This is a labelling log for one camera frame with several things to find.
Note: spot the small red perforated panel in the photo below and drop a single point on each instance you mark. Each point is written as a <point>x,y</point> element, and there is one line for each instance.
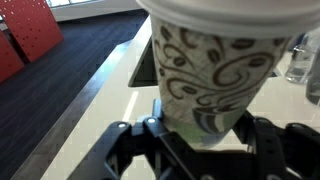
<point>8,60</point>

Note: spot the clear pump soap dispenser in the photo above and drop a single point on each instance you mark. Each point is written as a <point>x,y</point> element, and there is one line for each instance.
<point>298,65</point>

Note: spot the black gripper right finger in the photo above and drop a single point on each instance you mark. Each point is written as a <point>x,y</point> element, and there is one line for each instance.
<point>286,150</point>

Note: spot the printed paper cup white lid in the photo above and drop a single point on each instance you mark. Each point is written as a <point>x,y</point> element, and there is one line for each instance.
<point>216,66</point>

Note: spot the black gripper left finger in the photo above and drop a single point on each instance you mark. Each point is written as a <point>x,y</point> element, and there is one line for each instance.
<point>133,146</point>

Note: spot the large red perforated panel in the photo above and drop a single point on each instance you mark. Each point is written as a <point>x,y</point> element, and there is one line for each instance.
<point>31,25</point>

